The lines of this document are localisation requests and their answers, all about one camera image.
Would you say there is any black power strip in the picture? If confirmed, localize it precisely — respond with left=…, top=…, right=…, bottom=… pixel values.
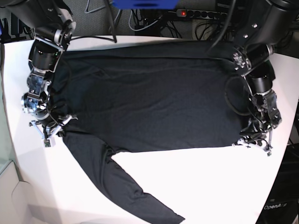
left=175, top=9, right=227, bottom=20

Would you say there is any grey cable bundle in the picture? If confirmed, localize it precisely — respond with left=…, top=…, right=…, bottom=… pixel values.
left=108, top=9, right=122, bottom=33

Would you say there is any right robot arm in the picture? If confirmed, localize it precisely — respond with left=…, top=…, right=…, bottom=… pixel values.
left=0, top=0, right=76, bottom=145

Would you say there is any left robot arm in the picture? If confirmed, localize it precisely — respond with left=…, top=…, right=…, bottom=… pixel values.
left=224, top=0, right=299, bottom=155

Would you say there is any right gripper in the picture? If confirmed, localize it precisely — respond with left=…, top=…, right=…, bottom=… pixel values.
left=29, top=113, right=78, bottom=140

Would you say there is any black OpenArm case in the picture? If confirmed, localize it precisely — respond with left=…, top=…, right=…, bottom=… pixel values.
left=257, top=144, right=299, bottom=224

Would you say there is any black long-sleeve T-shirt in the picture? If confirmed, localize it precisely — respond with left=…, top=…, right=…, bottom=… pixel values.
left=51, top=42, right=249, bottom=224

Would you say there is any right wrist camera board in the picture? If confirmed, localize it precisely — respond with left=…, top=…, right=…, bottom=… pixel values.
left=42, top=138, right=56, bottom=148

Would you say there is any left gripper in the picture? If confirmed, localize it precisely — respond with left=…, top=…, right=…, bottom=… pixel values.
left=232, top=130, right=272, bottom=152

